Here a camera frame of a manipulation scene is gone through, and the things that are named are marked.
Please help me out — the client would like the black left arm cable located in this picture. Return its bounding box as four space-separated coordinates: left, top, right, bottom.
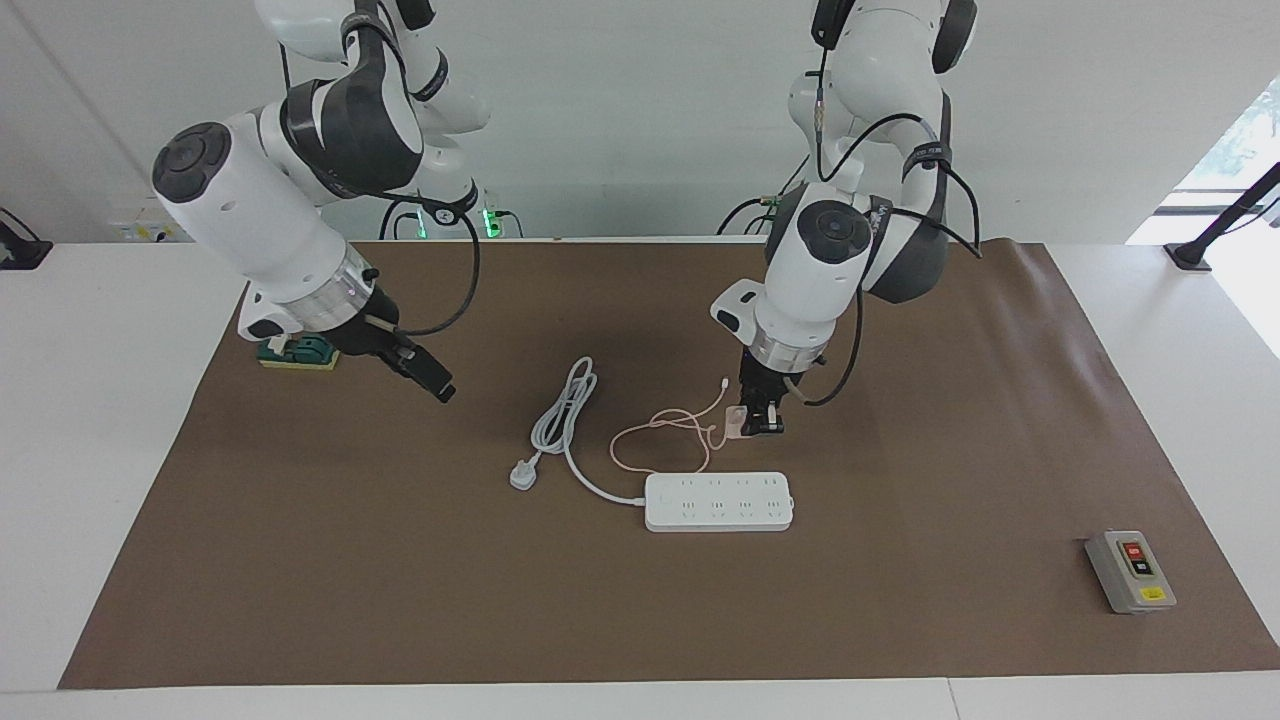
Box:
798 80 986 408

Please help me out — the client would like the white wall socket box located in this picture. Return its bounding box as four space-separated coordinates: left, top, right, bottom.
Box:
110 220 193 244

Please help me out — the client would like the pink charging cable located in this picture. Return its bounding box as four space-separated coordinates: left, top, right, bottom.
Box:
608 377 746 477

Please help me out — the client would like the brown table mat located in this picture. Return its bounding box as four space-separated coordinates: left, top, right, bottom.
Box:
58 238 1280 691

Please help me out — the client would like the black clamp mount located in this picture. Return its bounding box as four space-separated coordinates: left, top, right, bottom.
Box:
0 207 53 271

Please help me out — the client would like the white power cord with plug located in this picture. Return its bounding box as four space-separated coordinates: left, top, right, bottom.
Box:
509 356 649 504

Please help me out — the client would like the black left base cable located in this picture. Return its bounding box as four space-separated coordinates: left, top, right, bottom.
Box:
717 150 813 237

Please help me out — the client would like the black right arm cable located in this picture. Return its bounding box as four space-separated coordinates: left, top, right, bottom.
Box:
365 195 482 338

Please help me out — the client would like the black angled stand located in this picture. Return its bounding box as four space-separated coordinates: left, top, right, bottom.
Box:
1165 160 1280 273

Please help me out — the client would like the white power strip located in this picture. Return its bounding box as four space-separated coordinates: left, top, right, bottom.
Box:
644 472 796 533

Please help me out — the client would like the black right base cable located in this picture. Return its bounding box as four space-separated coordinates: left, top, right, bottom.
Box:
380 193 426 241

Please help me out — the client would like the green knife switch yellow base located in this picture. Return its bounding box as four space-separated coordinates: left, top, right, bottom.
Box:
257 335 342 372

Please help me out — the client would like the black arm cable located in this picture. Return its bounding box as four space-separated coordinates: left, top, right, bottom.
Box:
365 195 482 338
798 80 986 408

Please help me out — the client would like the grey push button box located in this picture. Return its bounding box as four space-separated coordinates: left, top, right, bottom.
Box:
1085 530 1178 615

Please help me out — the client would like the black base cable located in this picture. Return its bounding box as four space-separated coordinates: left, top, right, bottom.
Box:
717 150 813 237
380 193 426 241

